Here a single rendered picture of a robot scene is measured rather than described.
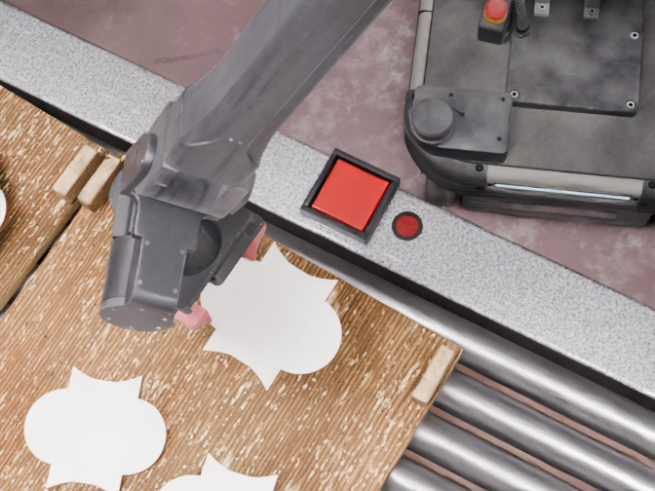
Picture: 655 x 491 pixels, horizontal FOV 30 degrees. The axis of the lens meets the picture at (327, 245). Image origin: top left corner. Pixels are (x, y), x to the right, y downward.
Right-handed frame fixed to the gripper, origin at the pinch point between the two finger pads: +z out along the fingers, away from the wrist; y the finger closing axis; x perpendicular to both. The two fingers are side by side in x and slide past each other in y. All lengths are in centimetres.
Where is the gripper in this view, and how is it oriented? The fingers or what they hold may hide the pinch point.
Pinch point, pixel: (223, 285)
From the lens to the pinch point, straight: 112.2
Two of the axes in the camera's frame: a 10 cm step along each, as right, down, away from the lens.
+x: -8.0, -4.3, 4.2
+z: 2.5, 4.1, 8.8
